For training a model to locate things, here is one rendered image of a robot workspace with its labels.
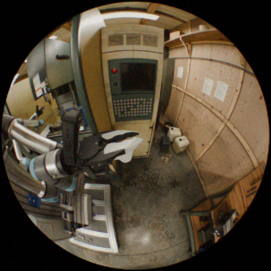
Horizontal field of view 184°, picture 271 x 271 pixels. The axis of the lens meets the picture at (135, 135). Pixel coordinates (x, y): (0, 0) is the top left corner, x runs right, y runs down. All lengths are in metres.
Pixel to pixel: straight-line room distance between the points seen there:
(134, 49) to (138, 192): 1.94
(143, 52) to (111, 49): 0.29
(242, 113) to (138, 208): 2.13
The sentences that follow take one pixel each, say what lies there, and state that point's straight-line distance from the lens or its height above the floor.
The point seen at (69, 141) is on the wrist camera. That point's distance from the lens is 0.16.
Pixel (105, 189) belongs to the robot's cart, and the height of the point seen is 0.21.
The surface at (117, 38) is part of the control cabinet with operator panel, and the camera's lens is 0.93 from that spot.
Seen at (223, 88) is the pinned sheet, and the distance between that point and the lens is 1.61.
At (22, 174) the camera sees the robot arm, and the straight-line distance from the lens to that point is 0.51.
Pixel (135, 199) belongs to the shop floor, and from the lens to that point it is 1.59.
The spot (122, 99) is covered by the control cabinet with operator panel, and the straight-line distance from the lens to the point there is 0.87.
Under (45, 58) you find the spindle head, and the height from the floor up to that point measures 2.06.
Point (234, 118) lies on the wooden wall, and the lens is 1.50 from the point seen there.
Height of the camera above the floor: 1.59
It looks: 45 degrees down
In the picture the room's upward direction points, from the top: straight up
